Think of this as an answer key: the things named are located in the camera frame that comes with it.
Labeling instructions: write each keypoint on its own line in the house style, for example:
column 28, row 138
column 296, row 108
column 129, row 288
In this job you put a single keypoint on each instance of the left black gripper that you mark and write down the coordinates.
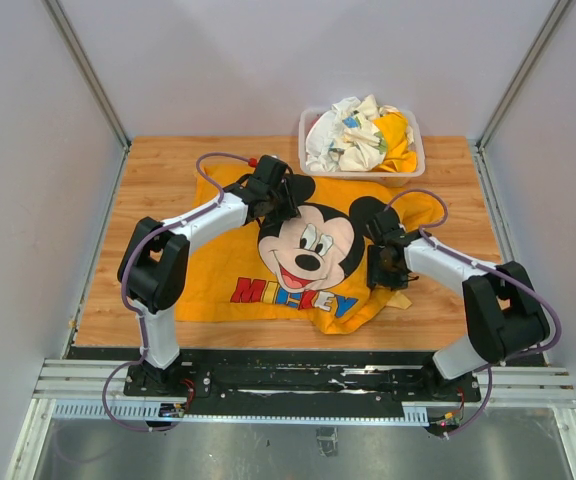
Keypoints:
column 291, row 209

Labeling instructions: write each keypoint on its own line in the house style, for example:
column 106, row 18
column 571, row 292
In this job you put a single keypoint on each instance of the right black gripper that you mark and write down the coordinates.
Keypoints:
column 395, row 282

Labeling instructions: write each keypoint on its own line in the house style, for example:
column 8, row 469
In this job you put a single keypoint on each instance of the yellow pillowcase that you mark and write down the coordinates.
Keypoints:
column 312, row 267

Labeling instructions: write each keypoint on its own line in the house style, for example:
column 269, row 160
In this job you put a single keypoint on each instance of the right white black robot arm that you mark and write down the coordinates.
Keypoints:
column 503, row 313

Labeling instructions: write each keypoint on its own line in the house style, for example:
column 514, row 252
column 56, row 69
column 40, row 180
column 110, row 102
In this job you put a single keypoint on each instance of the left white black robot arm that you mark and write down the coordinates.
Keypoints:
column 153, row 270

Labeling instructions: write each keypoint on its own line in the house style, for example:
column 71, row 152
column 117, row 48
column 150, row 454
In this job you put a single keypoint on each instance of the translucent plastic bin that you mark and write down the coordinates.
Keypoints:
column 391, row 180

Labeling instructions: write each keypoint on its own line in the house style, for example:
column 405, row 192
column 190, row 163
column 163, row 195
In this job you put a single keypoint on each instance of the white printed cloth in bin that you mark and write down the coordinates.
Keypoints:
column 346, row 139

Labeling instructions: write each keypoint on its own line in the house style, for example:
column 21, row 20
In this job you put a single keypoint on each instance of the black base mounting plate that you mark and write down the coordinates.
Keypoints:
column 302, row 380

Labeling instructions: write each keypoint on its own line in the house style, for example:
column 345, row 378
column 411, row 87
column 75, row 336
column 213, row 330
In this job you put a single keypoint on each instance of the yellow cloth in bin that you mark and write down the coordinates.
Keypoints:
column 399, row 157

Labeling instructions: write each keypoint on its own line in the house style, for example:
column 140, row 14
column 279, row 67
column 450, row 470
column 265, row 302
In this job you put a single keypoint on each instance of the left aluminium frame post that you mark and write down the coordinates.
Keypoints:
column 63, row 25

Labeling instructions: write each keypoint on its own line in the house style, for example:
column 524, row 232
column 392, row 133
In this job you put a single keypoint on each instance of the aluminium frame post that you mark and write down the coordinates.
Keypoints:
column 547, row 31
column 63, row 25

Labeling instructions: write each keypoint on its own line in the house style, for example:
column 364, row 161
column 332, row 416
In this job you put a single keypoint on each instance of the grey slotted cable duct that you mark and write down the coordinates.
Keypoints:
column 360, row 414

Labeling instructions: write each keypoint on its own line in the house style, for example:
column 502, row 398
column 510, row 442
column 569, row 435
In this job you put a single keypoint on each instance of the right aluminium frame post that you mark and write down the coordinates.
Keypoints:
column 547, row 31

